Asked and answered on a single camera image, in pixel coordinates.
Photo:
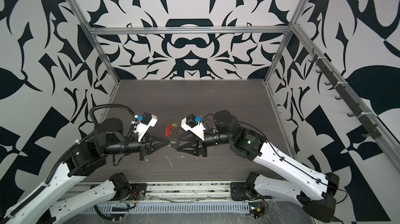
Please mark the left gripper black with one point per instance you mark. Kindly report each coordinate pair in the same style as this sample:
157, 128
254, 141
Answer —
149, 147

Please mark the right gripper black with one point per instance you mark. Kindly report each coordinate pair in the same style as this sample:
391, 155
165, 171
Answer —
198, 144

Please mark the red key tag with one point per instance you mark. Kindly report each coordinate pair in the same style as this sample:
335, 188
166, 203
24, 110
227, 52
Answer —
168, 130

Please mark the large wire keyring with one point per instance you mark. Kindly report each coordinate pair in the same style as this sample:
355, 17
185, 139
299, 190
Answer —
174, 137

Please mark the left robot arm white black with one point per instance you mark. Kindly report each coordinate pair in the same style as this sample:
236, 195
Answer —
43, 206

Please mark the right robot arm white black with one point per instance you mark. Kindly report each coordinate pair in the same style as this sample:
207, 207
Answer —
249, 143

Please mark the small circuit board green led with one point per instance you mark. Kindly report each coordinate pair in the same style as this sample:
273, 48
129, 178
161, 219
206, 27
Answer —
257, 209

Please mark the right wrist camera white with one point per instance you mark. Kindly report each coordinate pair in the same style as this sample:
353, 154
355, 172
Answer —
193, 124

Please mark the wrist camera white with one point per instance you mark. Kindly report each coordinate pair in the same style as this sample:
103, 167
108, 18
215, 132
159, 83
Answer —
193, 124
142, 123

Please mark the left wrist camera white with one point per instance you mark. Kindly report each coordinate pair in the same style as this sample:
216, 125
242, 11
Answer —
142, 123

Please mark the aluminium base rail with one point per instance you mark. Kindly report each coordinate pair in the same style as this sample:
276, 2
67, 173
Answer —
187, 189

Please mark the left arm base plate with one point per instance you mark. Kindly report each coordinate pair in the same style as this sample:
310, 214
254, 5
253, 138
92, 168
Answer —
138, 191

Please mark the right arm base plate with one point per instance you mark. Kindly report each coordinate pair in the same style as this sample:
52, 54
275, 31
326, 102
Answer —
239, 192

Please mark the white slotted cable duct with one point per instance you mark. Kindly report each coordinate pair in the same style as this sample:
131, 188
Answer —
180, 208

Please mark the wall hook rack dark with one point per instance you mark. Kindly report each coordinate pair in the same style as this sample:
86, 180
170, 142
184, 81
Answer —
346, 94

